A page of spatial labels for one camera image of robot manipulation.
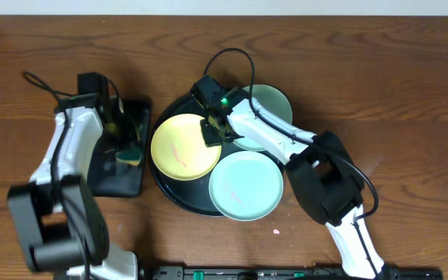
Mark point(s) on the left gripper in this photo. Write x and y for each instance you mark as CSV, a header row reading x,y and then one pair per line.
x,y
112,127

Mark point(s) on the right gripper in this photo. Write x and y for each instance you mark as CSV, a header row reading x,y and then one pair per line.
x,y
208,138

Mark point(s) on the green yellow sponge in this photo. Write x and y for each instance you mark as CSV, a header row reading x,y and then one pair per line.
x,y
131,156

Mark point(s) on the yellow plate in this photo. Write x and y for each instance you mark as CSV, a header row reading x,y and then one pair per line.
x,y
179,151

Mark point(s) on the light green plate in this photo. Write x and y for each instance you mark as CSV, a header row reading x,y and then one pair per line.
x,y
274,101
246,186

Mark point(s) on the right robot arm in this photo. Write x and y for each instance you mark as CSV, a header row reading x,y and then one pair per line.
x,y
326,182

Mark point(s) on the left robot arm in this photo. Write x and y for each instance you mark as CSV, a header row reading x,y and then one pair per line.
x,y
58,223

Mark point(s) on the rectangular black tray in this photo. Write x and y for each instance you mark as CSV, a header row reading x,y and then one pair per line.
x,y
109,178

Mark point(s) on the round black tray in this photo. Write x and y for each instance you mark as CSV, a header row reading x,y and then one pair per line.
x,y
191,195

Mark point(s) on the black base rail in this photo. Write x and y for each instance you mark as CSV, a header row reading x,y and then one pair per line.
x,y
387,273

